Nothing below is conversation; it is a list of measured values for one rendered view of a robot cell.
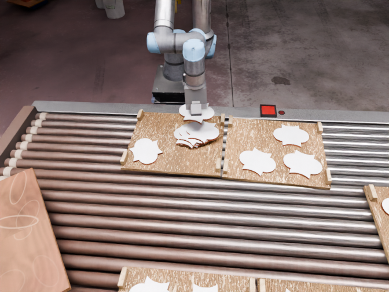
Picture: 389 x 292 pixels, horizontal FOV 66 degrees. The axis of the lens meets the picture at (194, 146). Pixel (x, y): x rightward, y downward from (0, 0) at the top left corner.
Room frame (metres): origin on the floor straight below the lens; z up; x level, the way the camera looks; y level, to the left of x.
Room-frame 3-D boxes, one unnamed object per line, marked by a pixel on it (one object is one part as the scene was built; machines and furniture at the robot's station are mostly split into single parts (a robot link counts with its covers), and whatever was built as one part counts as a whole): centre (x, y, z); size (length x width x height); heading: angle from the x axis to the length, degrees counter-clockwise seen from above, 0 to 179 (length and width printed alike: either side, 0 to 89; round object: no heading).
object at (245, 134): (0.84, -0.34, 0.93); 0.41 x 0.35 x 0.02; 79
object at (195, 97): (0.94, -0.01, 1.16); 0.12 x 0.09 x 0.16; 178
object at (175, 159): (0.92, 0.08, 0.93); 0.41 x 0.35 x 0.02; 80
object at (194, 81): (0.96, -0.01, 1.24); 0.08 x 0.08 x 0.05
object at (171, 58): (1.42, 0.06, 1.11); 0.13 x 0.12 x 0.14; 84
